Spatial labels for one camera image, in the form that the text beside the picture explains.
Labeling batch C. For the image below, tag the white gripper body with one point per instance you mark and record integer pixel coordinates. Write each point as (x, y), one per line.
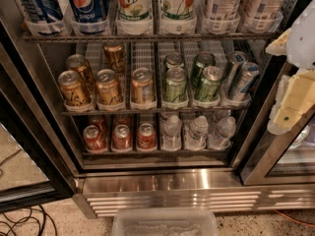
(302, 43)

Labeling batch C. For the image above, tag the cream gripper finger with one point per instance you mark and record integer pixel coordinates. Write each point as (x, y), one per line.
(278, 46)
(294, 97)

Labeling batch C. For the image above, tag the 7up can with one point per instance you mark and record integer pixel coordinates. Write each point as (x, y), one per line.
(133, 10)
(178, 9)

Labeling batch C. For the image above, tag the silver blue can front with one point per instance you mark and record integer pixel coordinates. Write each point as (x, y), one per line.
(243, 81)

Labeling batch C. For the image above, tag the silver blue can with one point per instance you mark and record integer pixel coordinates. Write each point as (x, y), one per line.
(234, 61)
(243, 81)

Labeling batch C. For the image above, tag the silver blue can rear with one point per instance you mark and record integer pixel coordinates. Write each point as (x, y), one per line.
(234, 61)

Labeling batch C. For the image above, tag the white can far right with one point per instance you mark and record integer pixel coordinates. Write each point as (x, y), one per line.
(262, 9)

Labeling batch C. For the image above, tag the white can label back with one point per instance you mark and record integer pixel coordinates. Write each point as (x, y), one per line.
(221, 10)

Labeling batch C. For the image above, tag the right fridge glass door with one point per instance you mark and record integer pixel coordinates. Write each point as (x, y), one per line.
(265, 158)

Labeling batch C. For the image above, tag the fridge glass door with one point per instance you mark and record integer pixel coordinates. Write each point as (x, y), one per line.
(41, 175)
(265, 158)

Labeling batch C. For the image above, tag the green lacroix can right rear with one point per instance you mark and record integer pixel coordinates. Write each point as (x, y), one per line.
(202, 59)

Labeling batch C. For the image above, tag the green lacroix can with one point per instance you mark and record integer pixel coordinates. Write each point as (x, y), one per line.
(209, 84)
(175, 85)
(202, 59)
(173, 59)

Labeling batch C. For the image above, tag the green lacroix can right front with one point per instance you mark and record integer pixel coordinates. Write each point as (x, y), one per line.
(209, 84)

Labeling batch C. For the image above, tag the gold lacroix can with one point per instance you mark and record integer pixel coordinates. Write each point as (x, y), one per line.
(143, 86)
(108, 87)
(73, 88)
(80, 64)
(115, 55)

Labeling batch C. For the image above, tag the red can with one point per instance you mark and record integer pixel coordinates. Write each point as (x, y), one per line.
(122, 137)
(146, 136)
(122, 120)
(94, 138)
(99, 121)

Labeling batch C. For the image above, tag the gold lacroix can rear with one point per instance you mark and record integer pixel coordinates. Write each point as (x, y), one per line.
(115, 55)

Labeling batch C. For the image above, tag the pepsi can front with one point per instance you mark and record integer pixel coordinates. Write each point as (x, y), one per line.
(88, 11)

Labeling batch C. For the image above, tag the red can rear left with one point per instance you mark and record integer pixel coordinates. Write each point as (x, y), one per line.
(99, 121)

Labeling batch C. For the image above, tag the gold lacroix can back left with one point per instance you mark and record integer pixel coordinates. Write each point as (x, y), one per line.
(80, 64)

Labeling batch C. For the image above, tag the red can front left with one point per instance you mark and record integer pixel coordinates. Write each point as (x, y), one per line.
(94, 138)

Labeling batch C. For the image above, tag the gold lacroix can front left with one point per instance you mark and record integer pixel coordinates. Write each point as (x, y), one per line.
(73, 88)

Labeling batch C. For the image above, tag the steel fridge grille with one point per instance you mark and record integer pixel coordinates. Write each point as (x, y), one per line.
(219, 191)

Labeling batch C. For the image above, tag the left fridge glass door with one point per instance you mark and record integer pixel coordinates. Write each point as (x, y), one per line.
(41, 175)

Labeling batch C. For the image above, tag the water bottle right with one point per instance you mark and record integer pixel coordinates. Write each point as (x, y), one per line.
(219, 137)

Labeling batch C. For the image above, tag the water bottle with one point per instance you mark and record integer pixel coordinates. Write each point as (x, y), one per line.
(196, 135)
(219, 137)
(171, 134)

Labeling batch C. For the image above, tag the water bottle middle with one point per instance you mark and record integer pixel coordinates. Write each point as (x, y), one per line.
(196, 135)

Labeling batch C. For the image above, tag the water bottle left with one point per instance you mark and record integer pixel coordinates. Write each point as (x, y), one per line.
(171, 134)

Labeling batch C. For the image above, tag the clear plastic bin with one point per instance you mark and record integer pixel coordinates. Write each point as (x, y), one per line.
(172, 221)

